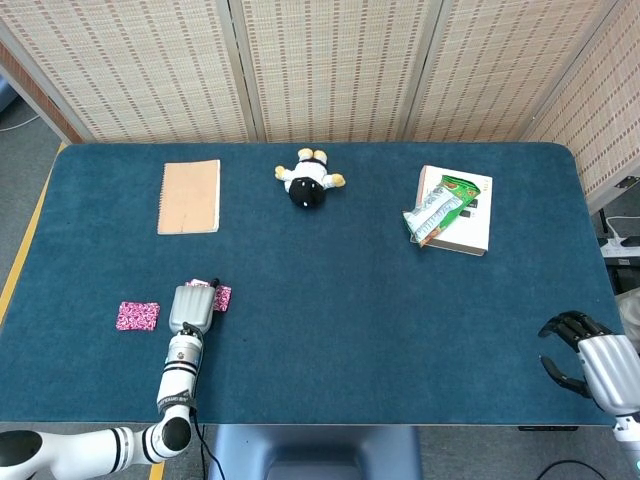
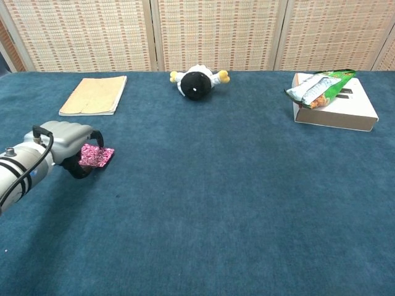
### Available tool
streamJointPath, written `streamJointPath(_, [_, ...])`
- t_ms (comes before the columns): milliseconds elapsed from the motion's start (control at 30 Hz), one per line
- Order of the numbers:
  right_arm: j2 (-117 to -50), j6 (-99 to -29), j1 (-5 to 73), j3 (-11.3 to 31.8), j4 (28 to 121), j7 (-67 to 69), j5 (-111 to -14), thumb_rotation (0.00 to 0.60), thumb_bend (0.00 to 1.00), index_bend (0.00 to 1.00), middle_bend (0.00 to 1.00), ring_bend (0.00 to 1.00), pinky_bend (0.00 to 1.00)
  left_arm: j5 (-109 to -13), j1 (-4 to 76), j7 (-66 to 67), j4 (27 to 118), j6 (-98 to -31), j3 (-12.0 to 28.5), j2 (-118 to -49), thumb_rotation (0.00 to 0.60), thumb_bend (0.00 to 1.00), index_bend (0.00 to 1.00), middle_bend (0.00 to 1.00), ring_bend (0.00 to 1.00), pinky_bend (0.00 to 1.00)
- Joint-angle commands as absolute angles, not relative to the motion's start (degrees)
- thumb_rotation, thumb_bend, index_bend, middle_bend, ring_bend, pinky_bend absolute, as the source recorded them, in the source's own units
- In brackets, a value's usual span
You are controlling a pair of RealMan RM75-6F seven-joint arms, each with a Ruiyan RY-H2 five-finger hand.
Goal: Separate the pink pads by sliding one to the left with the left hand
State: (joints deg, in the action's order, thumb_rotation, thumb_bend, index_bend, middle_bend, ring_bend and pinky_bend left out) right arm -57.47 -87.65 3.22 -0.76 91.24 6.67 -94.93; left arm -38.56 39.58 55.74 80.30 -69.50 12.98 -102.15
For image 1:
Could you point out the white power strip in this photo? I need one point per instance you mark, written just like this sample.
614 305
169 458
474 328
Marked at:
620 246

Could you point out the silver and black left robot hand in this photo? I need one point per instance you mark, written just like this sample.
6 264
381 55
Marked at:
191 307

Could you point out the silver and black right robot hand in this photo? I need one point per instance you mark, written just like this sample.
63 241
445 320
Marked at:
612 370

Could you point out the woven folding screen panel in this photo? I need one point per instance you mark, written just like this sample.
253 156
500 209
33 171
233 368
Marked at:
140 65
500 65
30 75
600 125
335 65

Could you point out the white flat cardboard box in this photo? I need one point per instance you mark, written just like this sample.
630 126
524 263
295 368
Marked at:
472 232

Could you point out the tan spiral notebook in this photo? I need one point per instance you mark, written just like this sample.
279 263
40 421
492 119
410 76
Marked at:
189 197

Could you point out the green and silver snack bag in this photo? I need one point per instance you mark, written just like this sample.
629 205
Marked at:
437 212

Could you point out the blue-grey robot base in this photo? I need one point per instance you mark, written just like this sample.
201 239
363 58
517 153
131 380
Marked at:
310 450

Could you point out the black and white plush toy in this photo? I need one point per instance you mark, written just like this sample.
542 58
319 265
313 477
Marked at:
306 190

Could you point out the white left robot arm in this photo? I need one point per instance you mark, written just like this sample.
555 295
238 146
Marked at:
175 380

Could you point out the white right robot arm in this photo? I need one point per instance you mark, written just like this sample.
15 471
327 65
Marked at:
629 435

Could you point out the blue table cloth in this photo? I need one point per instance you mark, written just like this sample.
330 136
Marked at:
350 310

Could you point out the pink patterned small box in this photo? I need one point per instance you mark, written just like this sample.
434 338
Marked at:
223 298

